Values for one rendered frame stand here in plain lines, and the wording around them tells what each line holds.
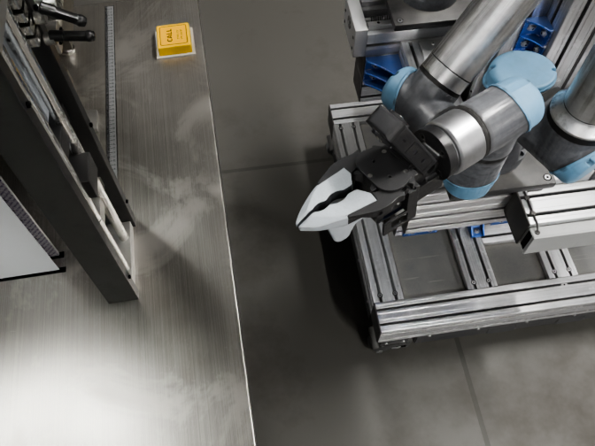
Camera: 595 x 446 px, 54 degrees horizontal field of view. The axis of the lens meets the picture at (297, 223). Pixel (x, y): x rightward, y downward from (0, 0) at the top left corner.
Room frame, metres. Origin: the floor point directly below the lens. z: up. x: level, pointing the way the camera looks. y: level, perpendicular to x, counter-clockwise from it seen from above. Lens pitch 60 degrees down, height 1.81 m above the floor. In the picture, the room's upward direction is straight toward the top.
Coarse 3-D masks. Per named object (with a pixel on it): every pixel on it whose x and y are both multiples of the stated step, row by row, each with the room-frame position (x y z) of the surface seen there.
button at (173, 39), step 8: (176, 24) 1.01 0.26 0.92; (184, 24) 1.01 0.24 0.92; (160, 32) 0.99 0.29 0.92; (168, 32) 0.99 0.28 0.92; (176, 32) 0.99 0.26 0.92; (184, 32) 0.99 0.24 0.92; (160, 40) 0.96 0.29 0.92; (168, 40) 0.96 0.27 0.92; (176, 40) 0.96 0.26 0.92; (184, 40) 0.96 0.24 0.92; (160, 48) 0.94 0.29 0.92; (168, 48) 0.94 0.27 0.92; (176, 48) 0.94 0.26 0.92; (184, 48) 0.95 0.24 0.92
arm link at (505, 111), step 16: (512, 80) 0.54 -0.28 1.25; (528, 80) 0.54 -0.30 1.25; (480, 96) 0.51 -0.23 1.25; (496, 96) 0.51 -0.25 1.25; (512, 96) 0.50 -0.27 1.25; (528, 96) 0.51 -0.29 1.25; (480, 112) 0.48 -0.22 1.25; (496, 112) 0.48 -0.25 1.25; (512, 112) 0.49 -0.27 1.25; (528, 112) 0.49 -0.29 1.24; (544, 112) 0.51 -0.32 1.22; (496, 128) 0.46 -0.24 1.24; (512, 128) 0.47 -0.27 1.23; (528, 128) 0.49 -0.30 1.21; (496, 144) 0.45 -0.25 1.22; (512, 144) 0.48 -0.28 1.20
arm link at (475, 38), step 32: (480, 0) 0.67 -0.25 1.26; (512, 0) 0.65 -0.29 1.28; (448, 32) 0.66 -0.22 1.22; (480, 32) 0.63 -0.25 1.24; (512, 32) 0.64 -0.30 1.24; (448, 64) 0.62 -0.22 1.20; (480, 64) 0.62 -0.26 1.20; (384, 96) 0.62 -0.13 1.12; (416, 96) 0.60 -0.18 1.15; (448, 96) 0.59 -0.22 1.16; (416, 128) 0.56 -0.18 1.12
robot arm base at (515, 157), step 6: (516, 144) 0.71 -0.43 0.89; (516, 150) 0.71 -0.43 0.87; (522, 150) 0.73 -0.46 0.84; (510, 156) 0.70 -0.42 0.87; (516, 156) 0.71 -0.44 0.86; (522, 156) 0.72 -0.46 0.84; (510, 162) 0.70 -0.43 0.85; (516, 162) 0.70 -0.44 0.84; (504, 168) 0.69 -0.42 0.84; (510, 168) 0.69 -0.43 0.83
